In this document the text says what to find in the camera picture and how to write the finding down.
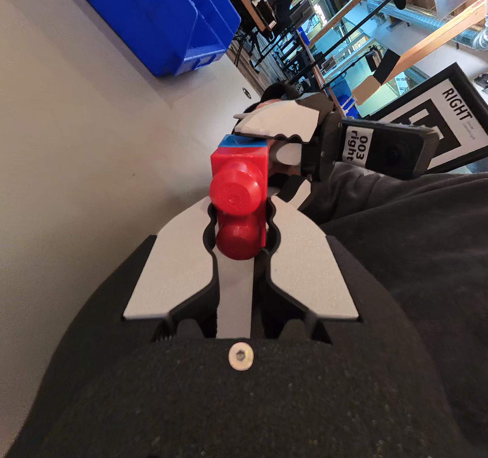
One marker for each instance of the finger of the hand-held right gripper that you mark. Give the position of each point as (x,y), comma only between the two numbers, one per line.
(288,153)
(278,120)

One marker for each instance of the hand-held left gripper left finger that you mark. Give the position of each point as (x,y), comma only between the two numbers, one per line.
(171,275)

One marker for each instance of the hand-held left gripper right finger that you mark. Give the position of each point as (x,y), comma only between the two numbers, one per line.
(312,275)

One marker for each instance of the blue toy block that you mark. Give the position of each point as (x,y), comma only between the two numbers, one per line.
(244,141)

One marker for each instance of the red two-stud block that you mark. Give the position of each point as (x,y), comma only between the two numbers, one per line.
(238,183)

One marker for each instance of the blue plastic bin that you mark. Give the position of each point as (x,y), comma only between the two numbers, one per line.
(152,19)

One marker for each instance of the grey desk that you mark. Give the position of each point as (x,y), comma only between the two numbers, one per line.
(76,160)

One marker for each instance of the person's right hand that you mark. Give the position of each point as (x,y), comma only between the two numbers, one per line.
(272,104)

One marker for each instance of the black and white patterned poster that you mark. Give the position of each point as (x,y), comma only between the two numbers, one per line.
(453,122)

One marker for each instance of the person's dark clothing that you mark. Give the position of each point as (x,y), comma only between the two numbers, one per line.
(419,275)

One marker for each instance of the silver air duct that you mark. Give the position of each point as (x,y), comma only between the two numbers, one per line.
(419,18)

